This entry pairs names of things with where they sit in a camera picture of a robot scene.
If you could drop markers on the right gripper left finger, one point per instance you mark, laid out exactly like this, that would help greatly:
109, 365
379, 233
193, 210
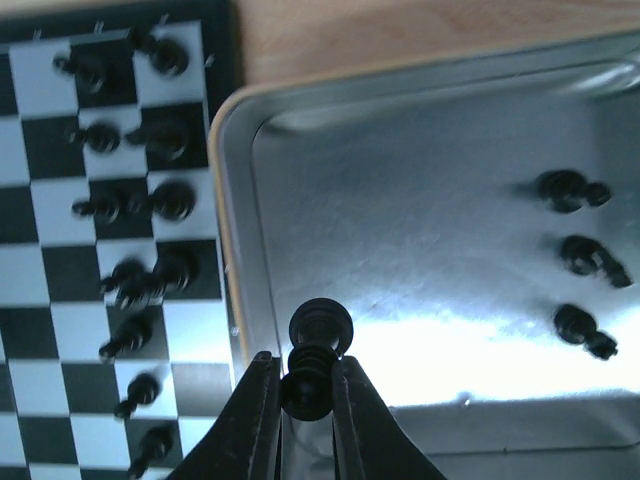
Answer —
244, 442

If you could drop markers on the black chess piece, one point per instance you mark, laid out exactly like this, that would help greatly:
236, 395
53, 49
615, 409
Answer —
166, 56
566, 191
92, 74
321, 331
585, 256
131, 336
105, 207

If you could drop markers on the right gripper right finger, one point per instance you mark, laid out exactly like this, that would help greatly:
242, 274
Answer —
368, 442

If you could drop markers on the black chess piece on board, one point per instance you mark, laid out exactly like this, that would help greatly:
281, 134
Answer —
131, 336
166, 56

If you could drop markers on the black white chess board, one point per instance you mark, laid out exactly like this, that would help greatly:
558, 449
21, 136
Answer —
68, 283

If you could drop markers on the black chess piece in tray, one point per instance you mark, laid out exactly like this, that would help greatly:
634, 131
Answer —
566, 191
585, 256

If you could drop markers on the metal tin tray with pieces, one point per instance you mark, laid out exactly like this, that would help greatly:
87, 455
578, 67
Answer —
408, 195

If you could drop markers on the black pawn in tray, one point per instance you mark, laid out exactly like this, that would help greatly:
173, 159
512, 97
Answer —
576, 326

